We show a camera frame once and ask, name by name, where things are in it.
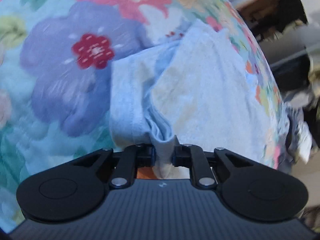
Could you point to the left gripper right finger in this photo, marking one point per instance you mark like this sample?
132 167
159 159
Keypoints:
193 157

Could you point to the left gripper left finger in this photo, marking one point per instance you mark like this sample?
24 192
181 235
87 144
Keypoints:
127 163

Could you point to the grey cat face t-shirt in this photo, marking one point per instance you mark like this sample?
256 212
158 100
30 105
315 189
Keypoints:
197 91

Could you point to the white floral folded garment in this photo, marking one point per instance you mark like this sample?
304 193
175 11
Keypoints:
304 142

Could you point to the floral bed sheet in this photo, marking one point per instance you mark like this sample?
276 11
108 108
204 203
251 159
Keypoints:
56 75

